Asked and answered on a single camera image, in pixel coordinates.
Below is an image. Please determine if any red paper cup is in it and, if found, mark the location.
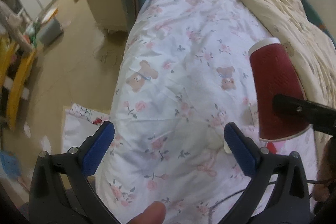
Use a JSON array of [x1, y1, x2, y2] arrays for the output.
[[248, 38, 310, 141]]

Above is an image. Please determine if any right hand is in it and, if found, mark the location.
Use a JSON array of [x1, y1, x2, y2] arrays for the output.
[[312, 136, 335, 202]]

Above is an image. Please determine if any left hand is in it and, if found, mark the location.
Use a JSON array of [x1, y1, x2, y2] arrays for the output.
[[127, 201, 166, 224]]

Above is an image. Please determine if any cream bear-print duvet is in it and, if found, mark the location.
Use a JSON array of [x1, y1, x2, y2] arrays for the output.
[[200, 0, 336, 146]]

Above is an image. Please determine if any yellow wooden chair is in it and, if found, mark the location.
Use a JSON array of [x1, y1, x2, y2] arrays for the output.
[[1, 35, 37, 131]]

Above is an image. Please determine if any white floral bed sheet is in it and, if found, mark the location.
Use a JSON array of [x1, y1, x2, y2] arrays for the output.
[[94, 0, 318, 224]]

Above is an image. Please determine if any grey plastic bin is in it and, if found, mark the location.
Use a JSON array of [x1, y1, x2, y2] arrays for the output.
[[37, 17, 64, 46]]

